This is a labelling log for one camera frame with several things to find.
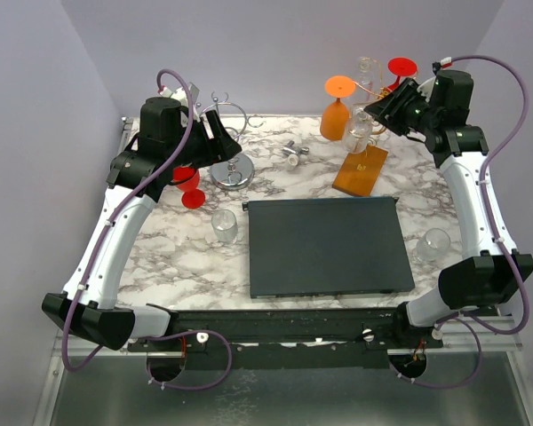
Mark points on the aluminium extrusion rail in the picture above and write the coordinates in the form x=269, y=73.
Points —
x=457, y=337

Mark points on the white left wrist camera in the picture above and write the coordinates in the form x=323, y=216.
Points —
x=181, y=96

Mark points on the orange plastic wine glass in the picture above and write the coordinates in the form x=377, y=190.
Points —
x=336, y=114

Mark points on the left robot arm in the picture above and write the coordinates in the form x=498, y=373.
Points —
x=86, y=306

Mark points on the clear ribbed wine glass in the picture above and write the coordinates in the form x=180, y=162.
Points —
x=225, y=225

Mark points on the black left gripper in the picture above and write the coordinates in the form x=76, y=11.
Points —
x=220, y=149

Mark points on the clear glass on gold rack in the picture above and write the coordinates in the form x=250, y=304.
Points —
x=367, y=80

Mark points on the small chrome metal fitting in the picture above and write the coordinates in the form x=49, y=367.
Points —
x=291, y=149

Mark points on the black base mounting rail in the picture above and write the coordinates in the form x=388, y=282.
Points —
x=285, y=339

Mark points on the gold wire wooden-base rack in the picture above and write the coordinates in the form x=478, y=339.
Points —
x=359, y=172

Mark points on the clear textured wine glass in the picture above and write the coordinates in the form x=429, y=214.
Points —
x=358, y=130

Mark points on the red plastic wine glass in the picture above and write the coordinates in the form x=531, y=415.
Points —
x=401, y=68

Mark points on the dark grey flat box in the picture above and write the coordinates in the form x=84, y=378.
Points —
x=326, y=247

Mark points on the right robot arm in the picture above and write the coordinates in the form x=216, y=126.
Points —
x=492, y=270

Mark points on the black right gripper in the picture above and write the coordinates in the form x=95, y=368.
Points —
x=387, y=111

